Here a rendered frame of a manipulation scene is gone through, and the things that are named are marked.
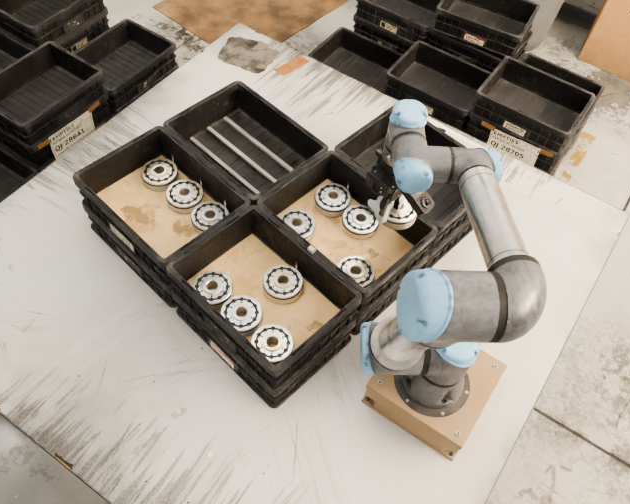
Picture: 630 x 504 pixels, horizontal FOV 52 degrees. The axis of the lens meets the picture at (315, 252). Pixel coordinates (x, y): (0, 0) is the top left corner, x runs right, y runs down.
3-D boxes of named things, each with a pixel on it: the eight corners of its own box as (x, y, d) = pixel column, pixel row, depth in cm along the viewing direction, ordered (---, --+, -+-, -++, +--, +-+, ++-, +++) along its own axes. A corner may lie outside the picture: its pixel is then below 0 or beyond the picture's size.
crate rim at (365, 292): (438, 235, 172) (440, 229, 170) (364, 301, 158) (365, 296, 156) (330, 153, 187) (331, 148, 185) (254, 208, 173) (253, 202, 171)
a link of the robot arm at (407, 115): (394, 124, 130) (390, 94, 135) (385, 160, 140) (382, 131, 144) (432, 125, 131) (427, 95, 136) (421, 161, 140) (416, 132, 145)
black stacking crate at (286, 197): (430, 255, 180) (439, 230, 170) (359, 319, 166) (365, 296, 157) (328, 177, 194) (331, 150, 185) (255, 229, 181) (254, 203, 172)
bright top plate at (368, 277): (382, 275, 169) (382, 274, 169) (353, 295, 165) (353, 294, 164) (357, 250, 173) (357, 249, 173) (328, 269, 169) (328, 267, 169)
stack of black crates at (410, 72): (477, 133, 307) (498, 75, 279) (448, 170, 291) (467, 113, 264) (404, 97, 318) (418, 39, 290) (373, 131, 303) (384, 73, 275)
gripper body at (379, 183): (383, 171, 160) (391, 137, 150) (410, 191, 157) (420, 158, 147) (363, 187, 156) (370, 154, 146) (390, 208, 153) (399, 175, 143)
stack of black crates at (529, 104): (556, 171, 295) (597, 94, 259) (530, 211, 280) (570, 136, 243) (477, 133, 307) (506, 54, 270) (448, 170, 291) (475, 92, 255)
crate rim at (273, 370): (364, 301, 158) (365, 296, 156) (275, 379, 145) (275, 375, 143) (253, 208, 173) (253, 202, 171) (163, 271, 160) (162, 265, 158)
